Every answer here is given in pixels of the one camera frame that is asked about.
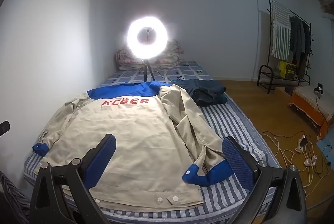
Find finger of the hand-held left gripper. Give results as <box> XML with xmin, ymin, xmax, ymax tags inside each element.
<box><xmin>0</xmin><ymin>121</ymin><xmax>10</xmax><ymax>136</ymax></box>

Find black clothes rack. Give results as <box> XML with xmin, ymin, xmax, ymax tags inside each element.
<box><xmin>257</xmin><ymin>0</ymin><xmax>314</xmax><ymax>95</ymax></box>

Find small black gadget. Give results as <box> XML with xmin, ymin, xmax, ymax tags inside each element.
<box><xmin>314</xmin><ymin>83</ymin><xmax>324</xmax><ymax>98</ymax></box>

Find white power strip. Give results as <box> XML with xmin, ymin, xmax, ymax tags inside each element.
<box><xmin>296</xmin><ymin>135</ymin><xmax>307</xmax><ymax>153</ymax></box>

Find blue white striped blanket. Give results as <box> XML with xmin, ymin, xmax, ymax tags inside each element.
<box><xmin>23</xmin><ymin>93</ymin><xmax>282</xmax><ymax>224</ymax></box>

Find white ring light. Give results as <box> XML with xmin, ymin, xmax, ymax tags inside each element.
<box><xmin>127</xmin><ymin>16</ymin><xmax>169</xmax><ymax>60</ymax></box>

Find white floor cables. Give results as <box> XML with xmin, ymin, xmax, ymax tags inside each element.
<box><xmin>261</xmin><ymin>131</ymin><xmax>317</xmax><ymax>198</ymax></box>

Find folded floral quilt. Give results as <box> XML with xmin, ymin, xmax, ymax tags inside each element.
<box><xmin>115</xmin><ymin>40</ymin><xmax>184</xmax><ymax>68</ymax></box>

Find dark blue folded pants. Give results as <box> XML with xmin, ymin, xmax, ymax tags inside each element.
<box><xmin>172</xmin><ymin>79</ymin><xmax>227</xmax><ymax>107</ymax></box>

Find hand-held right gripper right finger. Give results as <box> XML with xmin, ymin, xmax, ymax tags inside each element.
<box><xmin>222</xmin><ymin>136</ymin><xmax>308</xmax><ymax>224</ymax></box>

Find yellow box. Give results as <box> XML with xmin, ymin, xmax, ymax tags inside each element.
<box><xmin>278</xmin><ymin>61</ymin><xmax>297</xmax><ymax>78</ymax></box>

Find blue floor mat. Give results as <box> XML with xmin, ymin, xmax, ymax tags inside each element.
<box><xmin>316</xmin><ymin>134</ymin><xmax>334</xmax><ymax>159</ymax></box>

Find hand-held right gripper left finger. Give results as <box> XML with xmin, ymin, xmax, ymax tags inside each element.
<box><xmin>29</xmin><ymin>133</ymin><xmax>117</xmax><ymax>224</ymax></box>

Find beige and blue jacket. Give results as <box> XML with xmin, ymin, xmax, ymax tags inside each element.
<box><xmin>33</xmin><ymin>81</ymin><xmax>234</xmax><ymax>213</ymax></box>

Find dark hanging clothes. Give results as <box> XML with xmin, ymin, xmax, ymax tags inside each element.
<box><xmin>290</xmin><ymin>16</ymin><xmax>312</xmax><ymax>78</ymax></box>

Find black floor cable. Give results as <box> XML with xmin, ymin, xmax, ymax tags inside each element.
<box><xmin>300</xmin><ymin>99</ymin><xmax>334</xmax><ymax>175</ymax></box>

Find green white striped towel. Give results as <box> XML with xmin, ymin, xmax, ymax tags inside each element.
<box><xmin>270</xmin><ymin>1</ymin><xmax>291</xmax><ymax>60</ymax></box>

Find dark striped cloth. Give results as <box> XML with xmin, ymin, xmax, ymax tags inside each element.
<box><xmin>0</xmin><ymin>170</ymin><xmax>30</xmax><ymax>224</ymax></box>

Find black cable on bed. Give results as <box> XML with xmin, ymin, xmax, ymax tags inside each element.
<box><xmin>151</xmin><ymin>71</ymin><xmax>183</xmax><ymax>82</ymax></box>

